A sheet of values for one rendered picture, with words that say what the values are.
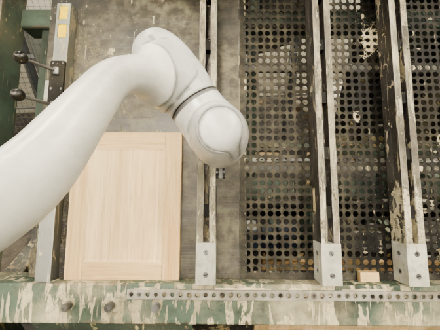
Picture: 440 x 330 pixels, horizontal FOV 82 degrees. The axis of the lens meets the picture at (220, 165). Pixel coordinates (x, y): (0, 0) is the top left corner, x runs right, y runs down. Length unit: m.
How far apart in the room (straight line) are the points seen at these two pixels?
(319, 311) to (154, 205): 0.61
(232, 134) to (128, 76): 0.17
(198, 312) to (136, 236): 0.31
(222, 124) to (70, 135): 0.21
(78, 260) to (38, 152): 0.77
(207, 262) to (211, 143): 0.51
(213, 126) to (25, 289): 0.85
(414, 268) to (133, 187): 0.91
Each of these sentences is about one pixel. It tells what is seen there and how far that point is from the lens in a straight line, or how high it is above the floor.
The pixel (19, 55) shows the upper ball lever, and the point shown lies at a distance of 1.02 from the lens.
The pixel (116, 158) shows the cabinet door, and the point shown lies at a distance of 0.94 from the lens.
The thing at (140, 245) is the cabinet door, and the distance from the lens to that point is 0.91.
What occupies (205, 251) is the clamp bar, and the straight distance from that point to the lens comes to 0.82.
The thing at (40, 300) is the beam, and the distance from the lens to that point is 1.05.
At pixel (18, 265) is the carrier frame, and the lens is 1.32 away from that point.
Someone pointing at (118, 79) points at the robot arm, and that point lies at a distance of 0.37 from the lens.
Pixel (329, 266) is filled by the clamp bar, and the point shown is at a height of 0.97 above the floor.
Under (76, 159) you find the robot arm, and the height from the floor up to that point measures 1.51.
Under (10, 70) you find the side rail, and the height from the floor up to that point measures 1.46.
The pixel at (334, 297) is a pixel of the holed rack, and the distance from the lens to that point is 0.94.
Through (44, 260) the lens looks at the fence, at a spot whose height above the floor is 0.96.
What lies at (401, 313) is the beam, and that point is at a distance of 1.05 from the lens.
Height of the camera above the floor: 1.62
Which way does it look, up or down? 29 degrees down
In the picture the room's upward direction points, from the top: straight up
